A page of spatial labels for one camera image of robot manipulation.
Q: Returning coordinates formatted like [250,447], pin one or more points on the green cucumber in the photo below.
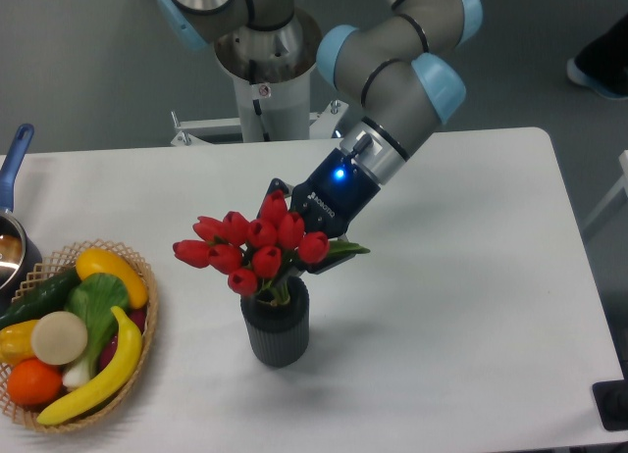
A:
[49,296]

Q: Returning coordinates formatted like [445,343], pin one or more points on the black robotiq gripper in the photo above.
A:
[332,196]

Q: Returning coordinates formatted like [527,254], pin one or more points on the beige round disc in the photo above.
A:
[59,338]

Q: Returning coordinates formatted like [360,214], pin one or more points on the yellow banana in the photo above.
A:
[104,385]

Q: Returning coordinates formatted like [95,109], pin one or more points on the woven wicker basket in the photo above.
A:
[57,262]

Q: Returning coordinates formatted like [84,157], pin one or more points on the dark grey ribbed vase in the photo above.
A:
[278,335]

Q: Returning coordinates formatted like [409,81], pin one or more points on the red tulip bouquet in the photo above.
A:
[256,255]

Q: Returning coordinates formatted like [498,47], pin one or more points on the blue handled saucepan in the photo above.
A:
[18,253]

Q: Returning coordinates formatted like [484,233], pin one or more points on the dark red vegetable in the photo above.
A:
[138,316]

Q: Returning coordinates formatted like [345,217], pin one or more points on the orange fruit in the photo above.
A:
[32,382]

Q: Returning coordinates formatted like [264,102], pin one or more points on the person's blue soled shoe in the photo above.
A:
[602,64]

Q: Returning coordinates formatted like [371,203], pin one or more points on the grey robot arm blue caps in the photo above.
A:
[394,71]

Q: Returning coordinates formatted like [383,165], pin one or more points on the green bok choy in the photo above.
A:
[92,301]

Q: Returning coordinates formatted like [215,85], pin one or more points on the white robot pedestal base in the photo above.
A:
[267,112]

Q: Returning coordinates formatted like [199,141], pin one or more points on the white furniture frame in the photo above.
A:
[609,205]

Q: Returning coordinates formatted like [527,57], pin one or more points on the yellow bell pepper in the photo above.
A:
[15,342]

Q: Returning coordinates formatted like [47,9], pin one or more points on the black device at table edge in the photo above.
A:
[611,400]

